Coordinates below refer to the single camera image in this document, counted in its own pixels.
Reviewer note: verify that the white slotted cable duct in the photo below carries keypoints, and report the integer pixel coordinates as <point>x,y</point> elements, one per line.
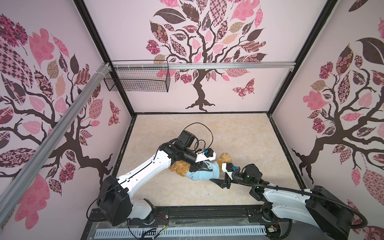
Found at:
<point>178,232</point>

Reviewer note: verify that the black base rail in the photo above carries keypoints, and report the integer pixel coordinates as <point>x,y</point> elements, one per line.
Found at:
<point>210,213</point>

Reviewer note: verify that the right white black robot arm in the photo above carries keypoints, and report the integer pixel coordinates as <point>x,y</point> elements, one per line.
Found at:
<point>317,207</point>

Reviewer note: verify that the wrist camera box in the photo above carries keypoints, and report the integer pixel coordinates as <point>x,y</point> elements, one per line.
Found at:
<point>206,155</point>
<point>229,169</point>

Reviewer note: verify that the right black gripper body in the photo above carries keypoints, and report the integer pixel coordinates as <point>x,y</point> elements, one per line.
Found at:
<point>236,181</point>

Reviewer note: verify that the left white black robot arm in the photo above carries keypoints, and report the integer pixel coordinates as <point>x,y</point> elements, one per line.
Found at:
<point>116,195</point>

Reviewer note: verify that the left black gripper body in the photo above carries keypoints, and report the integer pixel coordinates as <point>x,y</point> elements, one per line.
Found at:
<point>195,166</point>

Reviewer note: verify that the light blue bear shirt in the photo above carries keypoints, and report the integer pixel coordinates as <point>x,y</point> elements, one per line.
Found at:
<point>204,172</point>

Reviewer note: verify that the diagonal aluminium rail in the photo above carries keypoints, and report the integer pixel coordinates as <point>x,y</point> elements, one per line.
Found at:
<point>16,189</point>

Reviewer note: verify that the brown teddy bear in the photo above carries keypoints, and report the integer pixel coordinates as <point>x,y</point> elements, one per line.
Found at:
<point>181,168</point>

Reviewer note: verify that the horizontal aluminium rail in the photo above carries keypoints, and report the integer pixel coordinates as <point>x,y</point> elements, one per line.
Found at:
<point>203,66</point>

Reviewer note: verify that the black wire basket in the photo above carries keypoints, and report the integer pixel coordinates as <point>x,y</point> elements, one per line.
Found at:
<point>139,76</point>

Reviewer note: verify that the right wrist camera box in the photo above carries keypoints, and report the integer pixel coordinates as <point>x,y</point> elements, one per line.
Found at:
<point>229,169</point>

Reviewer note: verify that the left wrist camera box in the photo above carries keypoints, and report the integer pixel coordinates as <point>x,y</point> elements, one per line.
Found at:
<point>206,155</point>

